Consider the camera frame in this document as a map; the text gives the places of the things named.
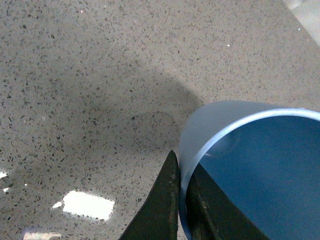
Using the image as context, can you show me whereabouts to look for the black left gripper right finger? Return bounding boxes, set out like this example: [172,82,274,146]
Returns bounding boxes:
[186,164,269,240]

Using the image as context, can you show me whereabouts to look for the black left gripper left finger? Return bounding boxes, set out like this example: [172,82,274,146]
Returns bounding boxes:
[120,150,181,240]

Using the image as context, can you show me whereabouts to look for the blue plastic cup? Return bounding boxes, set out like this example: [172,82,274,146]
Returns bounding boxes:
[178,100,320,240]

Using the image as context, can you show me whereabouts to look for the white pleated curtain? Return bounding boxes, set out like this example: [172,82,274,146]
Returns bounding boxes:
[283,0,320,46]

